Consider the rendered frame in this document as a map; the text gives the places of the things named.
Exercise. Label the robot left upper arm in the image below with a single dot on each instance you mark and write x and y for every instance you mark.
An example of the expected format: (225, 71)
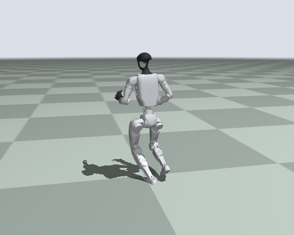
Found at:
(130, 82)

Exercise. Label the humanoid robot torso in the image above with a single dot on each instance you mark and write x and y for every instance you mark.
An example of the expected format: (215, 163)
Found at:
(147, 94)

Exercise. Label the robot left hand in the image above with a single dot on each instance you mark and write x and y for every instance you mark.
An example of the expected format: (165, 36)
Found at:
(118, 95)

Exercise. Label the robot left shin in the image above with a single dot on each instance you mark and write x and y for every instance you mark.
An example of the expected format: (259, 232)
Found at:
(142, 163)

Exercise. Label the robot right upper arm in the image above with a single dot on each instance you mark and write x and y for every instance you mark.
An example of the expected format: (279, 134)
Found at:
(161, 79)

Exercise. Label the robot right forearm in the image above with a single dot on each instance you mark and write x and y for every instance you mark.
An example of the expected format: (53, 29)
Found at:
(161, 100)

